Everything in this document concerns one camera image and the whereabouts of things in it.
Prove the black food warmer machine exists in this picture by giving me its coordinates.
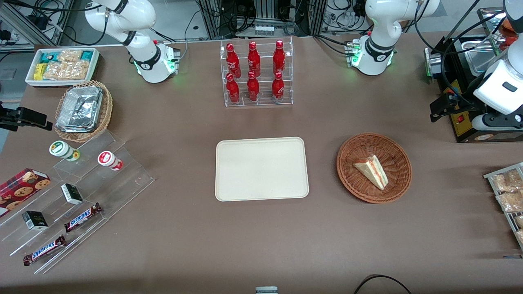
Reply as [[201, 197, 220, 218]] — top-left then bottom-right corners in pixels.
[[424, 6, 523, 143]]

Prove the beige plastic tray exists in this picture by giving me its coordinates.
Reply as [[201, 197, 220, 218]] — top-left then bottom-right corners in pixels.
[[215, 137, 310, 202]]

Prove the aluminium foil container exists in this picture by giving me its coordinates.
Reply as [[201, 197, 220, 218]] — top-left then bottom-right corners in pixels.
[[56, 85, 104, 134]]

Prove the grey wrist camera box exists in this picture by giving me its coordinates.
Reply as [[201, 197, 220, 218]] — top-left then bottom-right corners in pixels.
[[472, 114, 523, 131]]

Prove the clear cracker pack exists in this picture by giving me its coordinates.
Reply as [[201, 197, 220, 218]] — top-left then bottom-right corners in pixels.
[[43, 61, 91, 80], [57, 49, 83, 62]]

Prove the black clamp device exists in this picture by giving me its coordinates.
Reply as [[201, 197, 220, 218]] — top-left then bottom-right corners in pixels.
[[0, 102, 53, 132]]

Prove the white plastic snack bin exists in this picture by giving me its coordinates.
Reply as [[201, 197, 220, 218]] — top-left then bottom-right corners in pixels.
[[25, 48, 100, 88]]

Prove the triangular sandwich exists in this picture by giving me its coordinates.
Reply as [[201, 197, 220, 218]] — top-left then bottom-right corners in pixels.
[[353, 155, 388, 191]]

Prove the green capped yogurt bottle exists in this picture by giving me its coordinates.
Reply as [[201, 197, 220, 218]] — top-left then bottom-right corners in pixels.
[[49, 140, 80, 162]]

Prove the Snickers chocolate bar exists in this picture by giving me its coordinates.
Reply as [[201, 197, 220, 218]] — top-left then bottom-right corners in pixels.
[[64, 203, 103, 233], [22, 235, 67, 266]]

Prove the black table cable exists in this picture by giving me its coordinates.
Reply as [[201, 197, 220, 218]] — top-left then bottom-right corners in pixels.
[[353, 274, 411, 294]]

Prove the clear acrylic stepped display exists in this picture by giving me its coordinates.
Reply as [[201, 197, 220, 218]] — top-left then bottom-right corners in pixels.
[[0, 129, 155, 274]]

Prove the red cola bottle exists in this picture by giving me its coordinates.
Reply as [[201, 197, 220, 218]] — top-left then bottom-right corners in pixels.
[[246, 71, 260, 103], [271, 72, 285, 103], [226, 73, 241, 105], [226, 43, 242, 79], [273, 40, 286, 75], [247, 41, 262, 78]]

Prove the red capped yogurt bottle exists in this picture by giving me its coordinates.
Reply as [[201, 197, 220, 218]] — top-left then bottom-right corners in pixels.
[[97, 151, 123, 171]]

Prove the aluminium frame rack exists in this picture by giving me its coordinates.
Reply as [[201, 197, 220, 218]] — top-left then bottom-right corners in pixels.
[[196, 0, 329, 40]]

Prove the clear acrylic bottle rack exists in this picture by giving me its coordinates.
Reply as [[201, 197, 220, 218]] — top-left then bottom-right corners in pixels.
[[220, 37, 294, 108]]

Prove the small dark green box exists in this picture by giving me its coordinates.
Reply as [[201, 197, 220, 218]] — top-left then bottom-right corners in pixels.
[[60, 183, 84, 205], [22, 210, 49, 232]]

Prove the steel warmer pan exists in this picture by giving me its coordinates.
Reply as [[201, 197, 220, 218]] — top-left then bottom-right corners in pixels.
[[463, 39, 501, 77]]

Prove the red cookie box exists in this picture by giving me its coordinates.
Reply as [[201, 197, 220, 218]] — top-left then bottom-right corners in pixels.
[[0, 168, 52, 218]]

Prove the light wicker basket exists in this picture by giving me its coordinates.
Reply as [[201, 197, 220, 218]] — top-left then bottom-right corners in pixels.
[[54, 80, 114, 143]]

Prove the brown round wicker basket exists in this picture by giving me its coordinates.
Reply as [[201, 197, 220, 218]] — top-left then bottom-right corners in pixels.
[[337, 133, 413, 204]]

